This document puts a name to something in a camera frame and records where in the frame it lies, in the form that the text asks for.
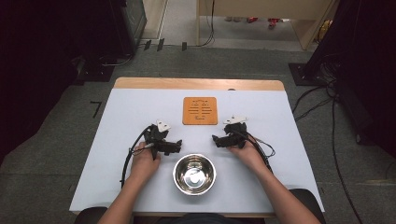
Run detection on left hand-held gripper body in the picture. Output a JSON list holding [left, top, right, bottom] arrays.
[[143, 119, 176, 161]]

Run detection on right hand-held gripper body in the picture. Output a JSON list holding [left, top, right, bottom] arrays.
[[222, 115, 250, 149]]

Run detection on stainless steel bowl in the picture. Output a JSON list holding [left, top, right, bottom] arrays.
[[172, 153, 218, 196]]

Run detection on person's right hand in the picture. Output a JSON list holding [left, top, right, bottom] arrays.
[[227, 139, 269, 175]]

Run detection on person's left hand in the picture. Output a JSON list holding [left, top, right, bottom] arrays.
[[129, 141, 162, 185]]

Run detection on square wooden trivet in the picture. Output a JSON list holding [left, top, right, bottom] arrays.
[[181, 96, 219, 126]]

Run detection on black angled floor tape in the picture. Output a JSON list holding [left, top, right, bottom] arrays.
[[90, 100, 103, 119]]

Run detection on person's dark clothing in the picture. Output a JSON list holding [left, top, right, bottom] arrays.
[[133, 212, 266, 224]]

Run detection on black stand base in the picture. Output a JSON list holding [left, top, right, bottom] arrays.
[[74, 56, 117, 86], [288, 62, 330, 87]]

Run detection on black chair armrest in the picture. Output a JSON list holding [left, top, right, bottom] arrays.
[[289, 188, 327, 224], [74, 206, 108, 224]]

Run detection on black glass-front cabinet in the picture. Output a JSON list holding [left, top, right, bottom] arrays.
[[108, 0, 148, 57]]

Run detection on black curtain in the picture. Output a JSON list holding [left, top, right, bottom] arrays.
[[306, 0, 396, 160], [0, 0, 129, 162]]

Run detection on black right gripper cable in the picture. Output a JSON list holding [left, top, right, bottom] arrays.
[[239, 130, 276, 174]]

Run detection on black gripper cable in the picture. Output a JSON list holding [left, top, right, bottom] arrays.
[[120, 125, 157, 189], [239, 130, 276, 174]]

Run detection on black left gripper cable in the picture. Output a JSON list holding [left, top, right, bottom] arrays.
[[120, 125, 157, 189]]

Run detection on long black floor cable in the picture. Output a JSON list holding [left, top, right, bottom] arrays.
[[330, 91, 364, 224]]

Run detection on black hanging cable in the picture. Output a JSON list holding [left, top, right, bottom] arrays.
[[199, 0, 217, 49]]

